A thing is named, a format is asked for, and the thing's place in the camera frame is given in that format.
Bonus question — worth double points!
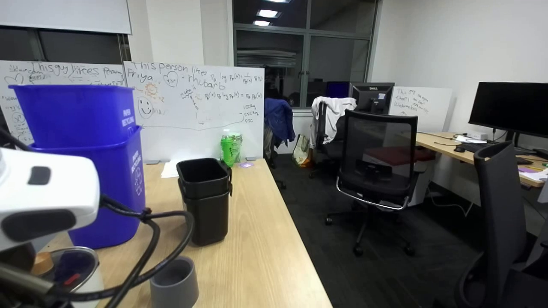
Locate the black mesh office chair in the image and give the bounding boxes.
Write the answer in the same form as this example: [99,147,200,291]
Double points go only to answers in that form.
[324,108,423,258]

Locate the white paper sheet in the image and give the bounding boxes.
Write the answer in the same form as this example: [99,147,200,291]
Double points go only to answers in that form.
[159,149,221,179]

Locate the blue cloth garment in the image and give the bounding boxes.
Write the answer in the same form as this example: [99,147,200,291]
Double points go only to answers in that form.
[262,97,298,149]

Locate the small whiteboard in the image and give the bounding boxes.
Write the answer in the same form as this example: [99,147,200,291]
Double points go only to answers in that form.
[389,84,454,135]

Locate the white roller blind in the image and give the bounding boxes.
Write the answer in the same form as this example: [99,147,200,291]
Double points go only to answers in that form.
[0,0,134,36]

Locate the white papers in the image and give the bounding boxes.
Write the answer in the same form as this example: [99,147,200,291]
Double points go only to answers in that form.
[515,164,548,188]

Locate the white cloth garment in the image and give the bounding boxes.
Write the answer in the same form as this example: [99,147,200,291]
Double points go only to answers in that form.
[310,94,360,145]

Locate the glass lid with wooden knob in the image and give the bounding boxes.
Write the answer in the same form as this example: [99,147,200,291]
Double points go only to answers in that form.
[31,244,103,294]

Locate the long wooden office desk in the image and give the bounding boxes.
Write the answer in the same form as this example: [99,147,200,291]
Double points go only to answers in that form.
[414,130,548,190]

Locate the whiteboard with smiley drawing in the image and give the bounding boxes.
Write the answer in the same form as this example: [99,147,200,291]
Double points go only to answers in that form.
[123,60,267,164]

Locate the grey cylindrical vessel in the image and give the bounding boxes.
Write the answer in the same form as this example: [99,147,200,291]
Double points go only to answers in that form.
[149,255,200,308]

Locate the black plastic waste bin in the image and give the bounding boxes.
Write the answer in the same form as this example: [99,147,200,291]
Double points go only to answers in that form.
[175,155,233,200]
[178,179,235,248]

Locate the green plastic bottle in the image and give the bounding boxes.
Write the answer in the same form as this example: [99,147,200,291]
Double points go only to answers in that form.
[219,126,245,171]

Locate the white pedestal cabinet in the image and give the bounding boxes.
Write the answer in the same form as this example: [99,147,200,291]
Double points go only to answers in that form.
[406,157,438,209]

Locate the whiteboard with handwriting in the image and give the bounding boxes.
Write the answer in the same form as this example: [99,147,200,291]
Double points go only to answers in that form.
[0,58,127,147]

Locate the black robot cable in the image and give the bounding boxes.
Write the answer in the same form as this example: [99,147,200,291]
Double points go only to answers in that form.
[56,195,197,308]

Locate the yellow bag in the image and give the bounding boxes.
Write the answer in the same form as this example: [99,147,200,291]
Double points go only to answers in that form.
[291,133,315,171]

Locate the black computer monitor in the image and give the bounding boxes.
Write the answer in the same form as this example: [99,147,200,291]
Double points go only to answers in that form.
[467,80,548,150]
[348,80,397,116]

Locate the black chair with draped cloth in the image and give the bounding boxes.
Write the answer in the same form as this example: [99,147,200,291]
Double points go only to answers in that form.
[310,97,351,167]

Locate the dark framed window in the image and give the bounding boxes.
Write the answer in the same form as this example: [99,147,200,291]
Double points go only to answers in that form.
[231,0,384,111]

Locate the black keyboard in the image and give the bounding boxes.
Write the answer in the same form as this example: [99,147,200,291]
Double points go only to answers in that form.
[454,140,488,155]

